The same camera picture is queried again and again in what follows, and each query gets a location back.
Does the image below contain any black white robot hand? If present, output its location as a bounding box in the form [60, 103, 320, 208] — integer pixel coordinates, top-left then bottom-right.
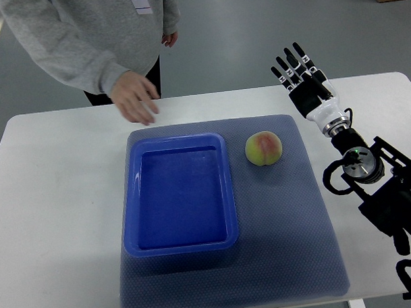
[271, 42, 350, 136]

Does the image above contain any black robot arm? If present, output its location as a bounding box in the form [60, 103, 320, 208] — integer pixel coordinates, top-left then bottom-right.
[271, 42, 411, 300]

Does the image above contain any grey sweatshirt sleeve forearm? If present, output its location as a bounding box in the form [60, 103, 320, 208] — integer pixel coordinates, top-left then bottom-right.
[0, 0, 128, 95]

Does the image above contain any green red peach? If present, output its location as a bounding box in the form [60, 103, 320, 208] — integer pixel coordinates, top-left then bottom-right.
[244, 131, 283, 166]

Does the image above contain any person's far hand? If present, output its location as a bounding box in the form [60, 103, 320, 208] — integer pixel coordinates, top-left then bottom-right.
[161, 31, 179, 48]

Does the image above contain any person's bare hand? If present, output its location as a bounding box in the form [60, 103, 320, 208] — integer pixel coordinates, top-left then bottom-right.
[109, 71, 161, 126]

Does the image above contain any blue plastic tray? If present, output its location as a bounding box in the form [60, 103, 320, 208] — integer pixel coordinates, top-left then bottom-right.
[123, 133, 239, 258]

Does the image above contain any blue grey mesh mat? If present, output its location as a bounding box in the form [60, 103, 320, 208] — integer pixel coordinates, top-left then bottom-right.
[119, 115, 350, 308]

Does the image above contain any person's grey sweatshirt torso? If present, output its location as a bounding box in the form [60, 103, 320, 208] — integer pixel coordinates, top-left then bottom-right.
[51, 0, 180, 88]

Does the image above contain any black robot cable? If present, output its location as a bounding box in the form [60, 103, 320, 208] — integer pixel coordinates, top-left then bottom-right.
[322, 159, 355, 195]

